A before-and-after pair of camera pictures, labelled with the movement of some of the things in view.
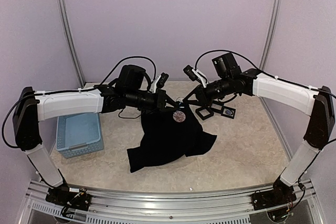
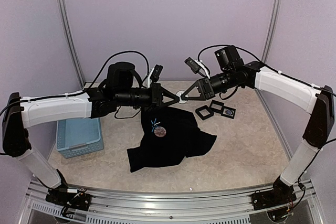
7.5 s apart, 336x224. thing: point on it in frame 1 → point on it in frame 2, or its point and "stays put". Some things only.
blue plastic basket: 79,134 stays put
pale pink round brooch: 179,116 → 160,131
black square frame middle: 218,103 stays put
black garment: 168,135 stays put
